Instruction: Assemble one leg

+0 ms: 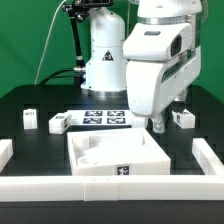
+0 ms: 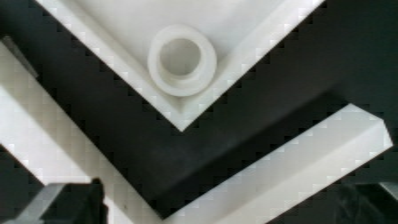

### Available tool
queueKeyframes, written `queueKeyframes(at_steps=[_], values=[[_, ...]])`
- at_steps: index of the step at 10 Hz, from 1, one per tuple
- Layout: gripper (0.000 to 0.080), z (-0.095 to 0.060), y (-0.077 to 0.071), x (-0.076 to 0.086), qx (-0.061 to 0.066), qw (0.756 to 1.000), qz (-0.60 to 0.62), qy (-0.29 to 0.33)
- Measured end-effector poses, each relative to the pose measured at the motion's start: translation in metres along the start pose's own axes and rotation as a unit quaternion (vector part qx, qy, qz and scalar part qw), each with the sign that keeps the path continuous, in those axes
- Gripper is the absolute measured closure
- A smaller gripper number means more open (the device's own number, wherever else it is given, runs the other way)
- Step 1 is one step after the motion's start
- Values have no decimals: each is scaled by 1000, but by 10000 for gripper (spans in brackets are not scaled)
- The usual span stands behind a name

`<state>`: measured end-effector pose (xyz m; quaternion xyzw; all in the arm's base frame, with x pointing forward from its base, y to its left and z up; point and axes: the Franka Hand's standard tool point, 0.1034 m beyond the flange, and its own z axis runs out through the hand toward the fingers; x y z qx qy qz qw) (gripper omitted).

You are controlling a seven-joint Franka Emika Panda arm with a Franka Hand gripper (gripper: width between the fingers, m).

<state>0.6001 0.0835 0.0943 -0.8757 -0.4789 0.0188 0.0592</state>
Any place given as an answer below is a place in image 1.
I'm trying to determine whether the white plate with markers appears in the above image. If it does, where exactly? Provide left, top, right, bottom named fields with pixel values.
left=68, top=110, right=133, bottom=126

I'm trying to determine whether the white U-shaped fence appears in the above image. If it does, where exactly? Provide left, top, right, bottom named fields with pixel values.
left=0, top=138, right=224, bottom=202

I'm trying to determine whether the white cable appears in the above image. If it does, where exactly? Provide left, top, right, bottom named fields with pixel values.
left=34, top=0, right=68, bottom=86

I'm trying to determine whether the white square tabletop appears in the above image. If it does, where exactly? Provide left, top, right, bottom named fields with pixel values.
left=67, top=128, right=171, bottom=176

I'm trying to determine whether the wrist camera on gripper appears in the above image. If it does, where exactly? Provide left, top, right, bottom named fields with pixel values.
left=123, top=23, right=193, bottom=62

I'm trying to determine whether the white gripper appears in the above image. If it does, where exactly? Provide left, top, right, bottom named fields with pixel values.
left=126, top=47, right=201, bottom=134

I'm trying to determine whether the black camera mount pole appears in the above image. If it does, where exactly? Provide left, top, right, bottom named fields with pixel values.
left=62, top=0, right=113, bottom=87

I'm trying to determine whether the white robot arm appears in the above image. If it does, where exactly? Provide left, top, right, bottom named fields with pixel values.
left=81, top=0, right=202, bottom=133

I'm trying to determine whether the black cable bundle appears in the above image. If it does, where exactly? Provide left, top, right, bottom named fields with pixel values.
left=39, top=67, right=87, bottom=86

